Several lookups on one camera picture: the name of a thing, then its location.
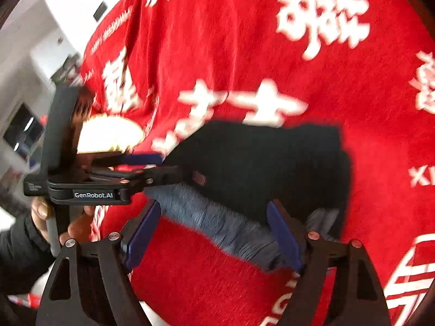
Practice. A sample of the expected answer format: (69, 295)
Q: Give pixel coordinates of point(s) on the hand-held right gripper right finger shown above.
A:
(283, 238)

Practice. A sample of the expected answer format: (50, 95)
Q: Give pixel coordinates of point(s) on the person's left forearm black sleeve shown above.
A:
(20, 254)

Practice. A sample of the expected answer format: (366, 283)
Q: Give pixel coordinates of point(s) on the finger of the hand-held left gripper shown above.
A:
(163, 176)
(142, 159)

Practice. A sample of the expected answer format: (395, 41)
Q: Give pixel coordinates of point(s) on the black pants with grey lining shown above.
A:
(258, 163)

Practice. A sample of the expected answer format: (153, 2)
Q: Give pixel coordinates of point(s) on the person's left hand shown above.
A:
(80, 225)

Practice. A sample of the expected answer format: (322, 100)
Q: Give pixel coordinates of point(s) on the red printed blanket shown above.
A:
(238, 57)

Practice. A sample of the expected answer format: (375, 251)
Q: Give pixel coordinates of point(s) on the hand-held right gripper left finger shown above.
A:
(142, 235)

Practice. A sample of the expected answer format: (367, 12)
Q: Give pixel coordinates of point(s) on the dark window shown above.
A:
(22, 130)

